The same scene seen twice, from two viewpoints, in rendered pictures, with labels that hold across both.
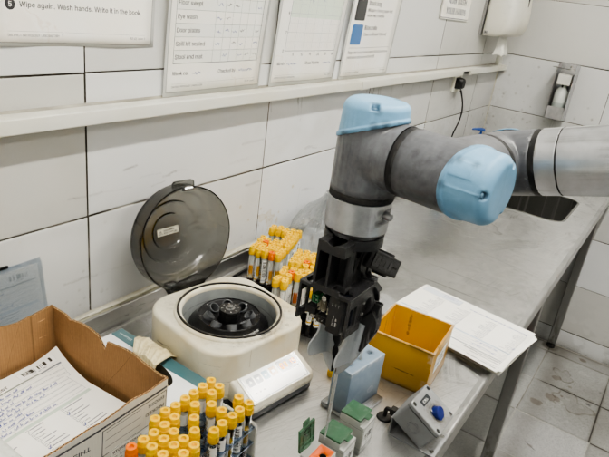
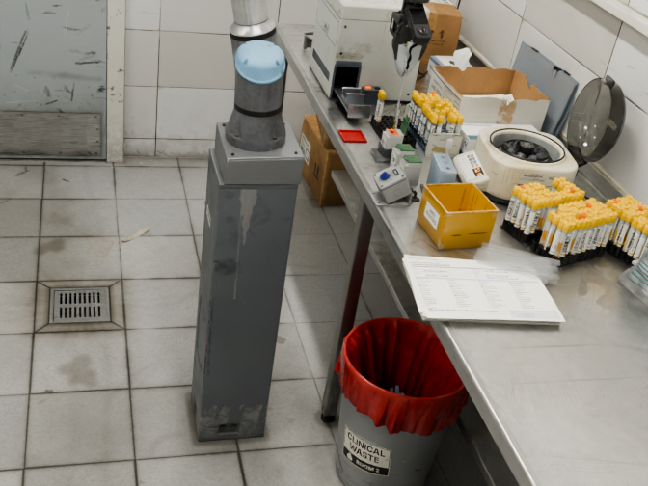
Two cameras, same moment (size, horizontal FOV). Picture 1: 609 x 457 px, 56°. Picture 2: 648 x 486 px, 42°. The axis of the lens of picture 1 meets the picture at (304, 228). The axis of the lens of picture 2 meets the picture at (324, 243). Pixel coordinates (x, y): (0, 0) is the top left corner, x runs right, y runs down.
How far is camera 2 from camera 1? 2.62 m
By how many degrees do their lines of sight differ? 108
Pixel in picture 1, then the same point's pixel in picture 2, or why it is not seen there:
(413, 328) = (473, 226)
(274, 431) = not seen: hidden behind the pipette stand
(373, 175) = not seen: outside the picture
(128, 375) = (485, 110)
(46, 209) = (592, 57)
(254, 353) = (480, 143)
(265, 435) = not seen: hidden behind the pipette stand
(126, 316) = (585, 174)
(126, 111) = (625, 14)
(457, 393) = (405, 234)
